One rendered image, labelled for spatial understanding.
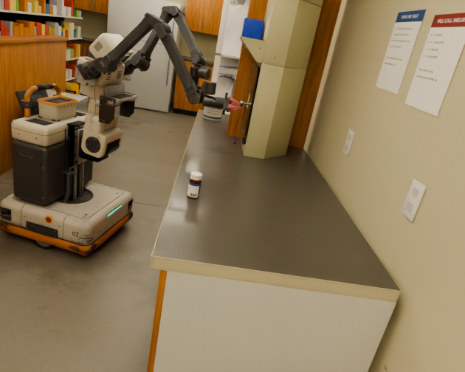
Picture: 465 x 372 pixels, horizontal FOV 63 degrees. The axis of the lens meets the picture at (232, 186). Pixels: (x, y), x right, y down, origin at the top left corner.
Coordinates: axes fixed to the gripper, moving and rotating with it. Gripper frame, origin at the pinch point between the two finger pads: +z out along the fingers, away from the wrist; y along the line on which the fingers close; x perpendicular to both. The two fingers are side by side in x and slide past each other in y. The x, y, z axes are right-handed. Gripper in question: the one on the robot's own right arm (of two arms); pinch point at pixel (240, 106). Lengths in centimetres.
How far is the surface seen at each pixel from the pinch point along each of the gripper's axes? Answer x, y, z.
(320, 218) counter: -49, -59, 34
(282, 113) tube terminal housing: -3.7, -1.4, 21.5
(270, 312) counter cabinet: -76, -91, 14
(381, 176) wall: -59, -42, 51
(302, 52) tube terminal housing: -17.0, 26.5, 25.4
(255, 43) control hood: -24.9, 21.6, 1.1
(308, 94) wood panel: 19.8, 22.3, 39.1
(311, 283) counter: -82, -81, 23
